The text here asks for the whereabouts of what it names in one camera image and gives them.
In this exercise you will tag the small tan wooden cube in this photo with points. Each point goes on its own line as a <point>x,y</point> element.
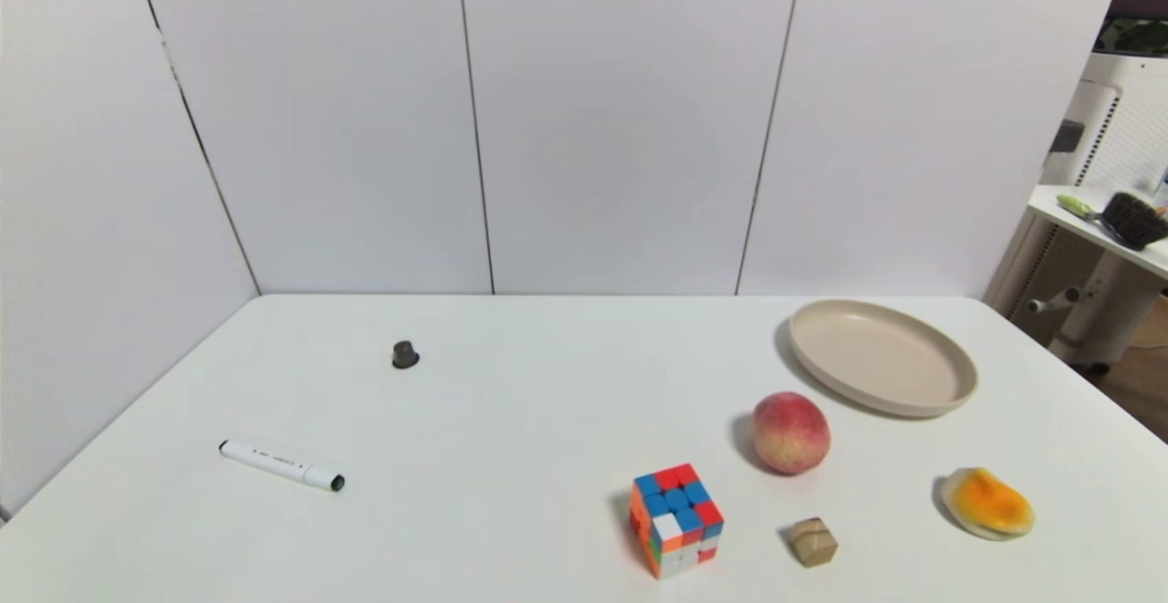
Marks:
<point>813,542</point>

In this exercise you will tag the beige round plate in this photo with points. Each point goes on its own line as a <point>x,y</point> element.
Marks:
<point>890,361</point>

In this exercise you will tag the small dark grey knob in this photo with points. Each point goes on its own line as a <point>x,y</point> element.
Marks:
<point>405,355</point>

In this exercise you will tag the red yellow peach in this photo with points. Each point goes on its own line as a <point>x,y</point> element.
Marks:
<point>790,433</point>

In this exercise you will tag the multicoloured puzzle cube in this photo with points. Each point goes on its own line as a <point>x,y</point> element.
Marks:
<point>676,521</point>

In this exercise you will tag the white marker pen black cap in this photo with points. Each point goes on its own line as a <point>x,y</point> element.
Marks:
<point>274,463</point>

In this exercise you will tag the orange yellow bread piece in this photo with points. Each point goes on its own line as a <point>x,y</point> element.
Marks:
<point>990,503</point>

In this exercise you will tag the black bristle brush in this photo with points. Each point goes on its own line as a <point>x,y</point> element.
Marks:
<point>1133,220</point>

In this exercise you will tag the white perforated panel stand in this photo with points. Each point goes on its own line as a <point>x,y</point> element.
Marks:
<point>1118,119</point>

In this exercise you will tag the dark screen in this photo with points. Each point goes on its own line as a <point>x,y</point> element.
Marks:
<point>1139,28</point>

